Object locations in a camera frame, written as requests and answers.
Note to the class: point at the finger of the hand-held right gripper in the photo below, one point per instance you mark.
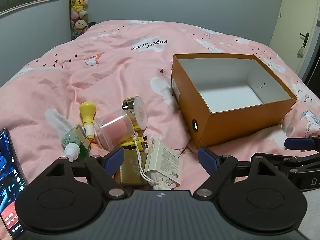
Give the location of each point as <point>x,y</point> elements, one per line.
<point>298,143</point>
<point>295,160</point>

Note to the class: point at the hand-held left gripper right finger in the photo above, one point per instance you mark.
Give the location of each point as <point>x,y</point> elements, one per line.
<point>207,157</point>

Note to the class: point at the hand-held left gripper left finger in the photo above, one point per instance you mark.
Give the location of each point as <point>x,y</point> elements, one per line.
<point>113,158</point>

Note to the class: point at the gold rectangular box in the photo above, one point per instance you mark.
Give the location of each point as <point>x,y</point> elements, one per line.
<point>130,170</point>

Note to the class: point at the yellow tape measure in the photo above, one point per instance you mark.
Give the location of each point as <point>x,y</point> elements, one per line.
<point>128,143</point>

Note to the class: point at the clear jar with pink sponge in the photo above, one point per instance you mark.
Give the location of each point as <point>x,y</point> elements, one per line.
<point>112,130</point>

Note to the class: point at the green liquid bottle white cap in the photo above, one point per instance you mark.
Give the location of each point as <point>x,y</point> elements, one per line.
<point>83,147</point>

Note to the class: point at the orange cardboard box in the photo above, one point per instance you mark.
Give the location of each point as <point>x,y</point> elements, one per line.
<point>237,130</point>

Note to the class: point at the white labelled carton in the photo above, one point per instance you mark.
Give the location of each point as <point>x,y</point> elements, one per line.
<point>162,160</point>

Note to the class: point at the round gold cosmetic jar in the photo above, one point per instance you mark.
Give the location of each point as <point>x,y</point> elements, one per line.
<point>140,111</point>

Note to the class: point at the white bottle yellow bulb cap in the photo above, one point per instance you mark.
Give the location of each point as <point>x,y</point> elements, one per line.
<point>87,110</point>

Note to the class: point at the dark cabinet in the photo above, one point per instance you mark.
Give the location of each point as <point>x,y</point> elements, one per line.
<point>315,55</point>

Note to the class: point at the small hanging charm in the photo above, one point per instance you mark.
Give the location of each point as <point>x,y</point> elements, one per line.
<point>300,51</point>

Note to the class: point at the pink printed blanket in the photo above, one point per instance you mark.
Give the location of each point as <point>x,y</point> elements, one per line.
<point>112,62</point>

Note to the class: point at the black smartphone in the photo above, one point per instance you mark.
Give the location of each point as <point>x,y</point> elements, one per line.
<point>7,180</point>

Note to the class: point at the cream door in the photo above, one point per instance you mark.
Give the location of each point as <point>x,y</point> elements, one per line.
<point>287,17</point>

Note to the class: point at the hanging column of plush toys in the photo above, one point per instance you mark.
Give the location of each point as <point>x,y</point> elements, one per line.
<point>78,2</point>

